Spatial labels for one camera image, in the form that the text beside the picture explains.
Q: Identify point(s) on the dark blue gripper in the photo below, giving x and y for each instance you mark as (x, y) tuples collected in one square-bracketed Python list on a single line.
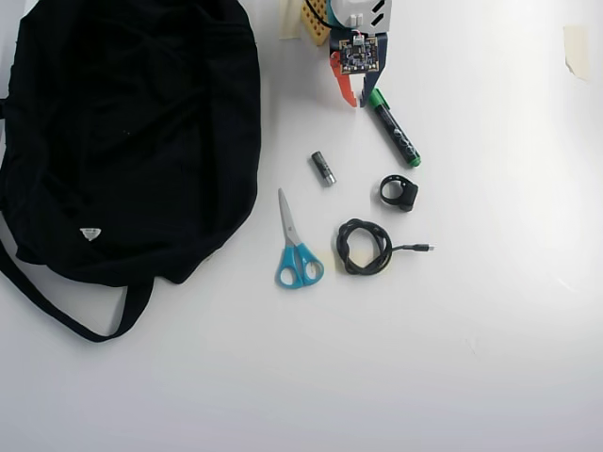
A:
[(345, 88)]

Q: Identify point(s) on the green marker pen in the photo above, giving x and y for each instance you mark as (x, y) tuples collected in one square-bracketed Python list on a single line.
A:
[(396, 132)]

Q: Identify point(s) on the black fabric bag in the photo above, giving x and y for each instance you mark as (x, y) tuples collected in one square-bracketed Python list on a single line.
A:
[(118, 141)]

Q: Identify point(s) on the yellow perforated block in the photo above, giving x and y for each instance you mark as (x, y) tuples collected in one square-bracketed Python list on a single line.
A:
[(313, 28)]

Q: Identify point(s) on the small black cylindrical battery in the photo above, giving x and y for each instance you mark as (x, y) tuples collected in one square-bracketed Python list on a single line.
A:
[(323, 168)]

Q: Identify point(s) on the beige masking tape piece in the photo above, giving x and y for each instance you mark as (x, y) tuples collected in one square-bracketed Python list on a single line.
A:
[(288, 21), (577, 49)]

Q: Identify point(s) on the bare camera circuit board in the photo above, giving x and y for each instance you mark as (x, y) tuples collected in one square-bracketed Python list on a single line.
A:
[(357, 56)]

